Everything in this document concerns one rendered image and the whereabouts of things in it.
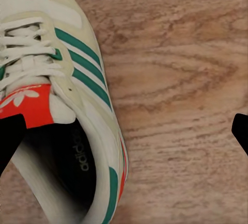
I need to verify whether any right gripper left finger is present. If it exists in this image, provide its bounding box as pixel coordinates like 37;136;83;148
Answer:
0;114;27;175

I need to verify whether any gym shoe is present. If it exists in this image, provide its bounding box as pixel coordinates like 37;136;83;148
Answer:
0;0;129;224

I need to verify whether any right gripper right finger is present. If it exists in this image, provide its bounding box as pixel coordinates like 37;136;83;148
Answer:
231;113;248;155

